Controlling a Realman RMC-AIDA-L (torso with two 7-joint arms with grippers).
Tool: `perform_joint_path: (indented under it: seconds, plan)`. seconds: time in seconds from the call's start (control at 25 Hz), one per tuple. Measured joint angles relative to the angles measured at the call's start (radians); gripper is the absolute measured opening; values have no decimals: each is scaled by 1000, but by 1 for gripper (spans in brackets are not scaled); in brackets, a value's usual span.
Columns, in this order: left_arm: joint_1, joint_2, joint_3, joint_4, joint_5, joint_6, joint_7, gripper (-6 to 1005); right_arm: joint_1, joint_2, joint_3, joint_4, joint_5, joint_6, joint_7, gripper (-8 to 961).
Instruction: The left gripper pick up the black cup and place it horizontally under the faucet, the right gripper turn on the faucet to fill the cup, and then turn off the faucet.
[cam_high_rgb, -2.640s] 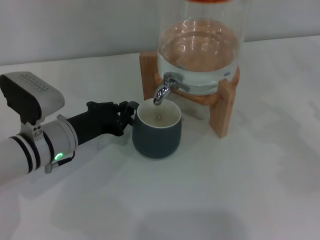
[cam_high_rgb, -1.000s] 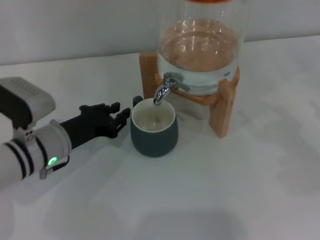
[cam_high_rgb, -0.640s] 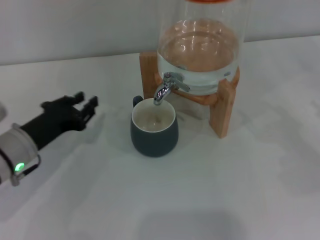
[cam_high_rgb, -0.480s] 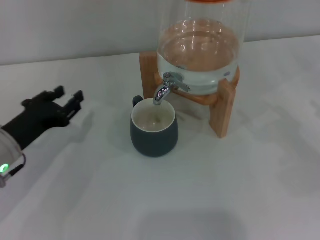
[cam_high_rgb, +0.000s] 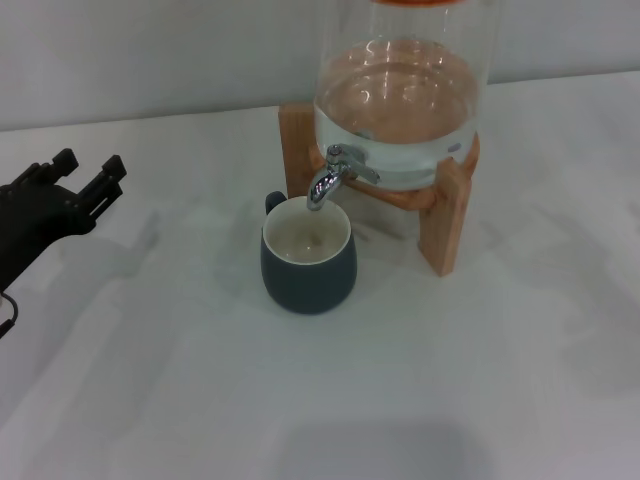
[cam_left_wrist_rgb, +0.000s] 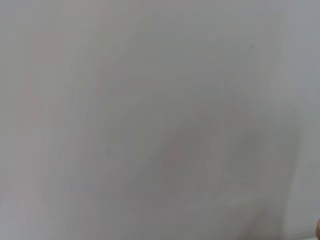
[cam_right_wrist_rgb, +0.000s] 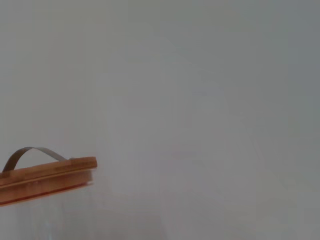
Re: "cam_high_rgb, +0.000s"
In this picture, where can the chrome faucet tap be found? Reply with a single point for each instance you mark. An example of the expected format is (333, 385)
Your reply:
(325, 187)

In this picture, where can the glass water dispenser jar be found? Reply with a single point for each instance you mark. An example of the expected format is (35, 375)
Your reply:
(400, 100)

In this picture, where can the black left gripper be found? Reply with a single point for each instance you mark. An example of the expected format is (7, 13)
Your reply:
(30, 225)

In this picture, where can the black ceramic cup white inside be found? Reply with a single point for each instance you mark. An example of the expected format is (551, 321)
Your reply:
(310, 285)

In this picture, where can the wooden dispenser stand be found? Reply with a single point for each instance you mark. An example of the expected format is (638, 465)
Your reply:
(300, 150)

